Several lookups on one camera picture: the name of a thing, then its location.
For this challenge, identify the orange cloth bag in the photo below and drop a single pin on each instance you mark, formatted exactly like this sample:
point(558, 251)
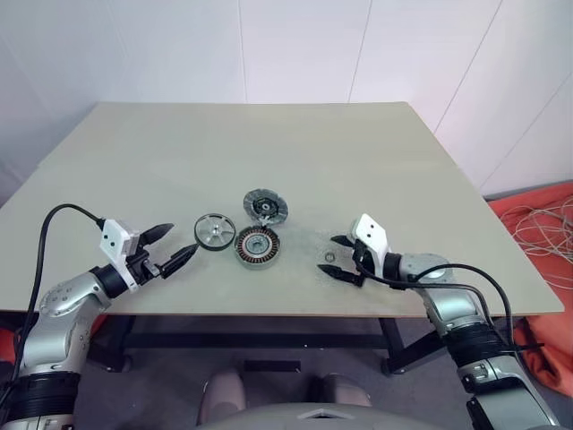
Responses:
point(537, 201)

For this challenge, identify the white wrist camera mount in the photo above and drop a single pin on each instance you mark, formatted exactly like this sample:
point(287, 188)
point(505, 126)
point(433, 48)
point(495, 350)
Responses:
point(112, 237)
point(371, 233)

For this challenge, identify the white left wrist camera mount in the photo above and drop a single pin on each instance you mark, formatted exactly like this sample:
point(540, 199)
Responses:
point(112, 237)

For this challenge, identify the black table frame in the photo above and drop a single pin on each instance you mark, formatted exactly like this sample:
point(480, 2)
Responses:
point(250, 336)

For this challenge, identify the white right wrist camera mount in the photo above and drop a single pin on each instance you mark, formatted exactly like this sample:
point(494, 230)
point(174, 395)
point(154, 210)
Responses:
point(371, 233)

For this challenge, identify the grey robot torso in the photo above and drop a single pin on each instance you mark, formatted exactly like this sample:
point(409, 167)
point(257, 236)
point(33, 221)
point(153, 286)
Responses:
point(291, 421)

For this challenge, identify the dark rounded shape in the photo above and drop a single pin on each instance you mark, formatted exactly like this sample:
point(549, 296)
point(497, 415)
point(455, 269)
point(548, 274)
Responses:
point(344, 389)
point(221, 389)

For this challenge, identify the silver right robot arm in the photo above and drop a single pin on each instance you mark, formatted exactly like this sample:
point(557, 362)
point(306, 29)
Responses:
point(452, 304)

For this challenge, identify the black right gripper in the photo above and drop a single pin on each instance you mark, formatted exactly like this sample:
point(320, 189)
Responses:
point(363, 264)

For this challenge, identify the round grey housing lid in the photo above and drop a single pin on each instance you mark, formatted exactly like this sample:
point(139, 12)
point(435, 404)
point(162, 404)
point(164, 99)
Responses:
point(265, 207)

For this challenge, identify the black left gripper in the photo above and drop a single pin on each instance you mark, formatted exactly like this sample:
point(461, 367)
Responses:
point(141, 265)

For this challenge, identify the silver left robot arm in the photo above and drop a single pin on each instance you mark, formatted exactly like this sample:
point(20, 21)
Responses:
point(58, 300)

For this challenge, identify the black flat block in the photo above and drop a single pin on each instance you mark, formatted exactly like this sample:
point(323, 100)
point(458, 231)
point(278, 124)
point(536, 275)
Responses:
point(271, 366)

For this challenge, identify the silver spoked rotor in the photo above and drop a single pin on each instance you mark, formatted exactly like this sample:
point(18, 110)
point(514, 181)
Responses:
point(215, 231)

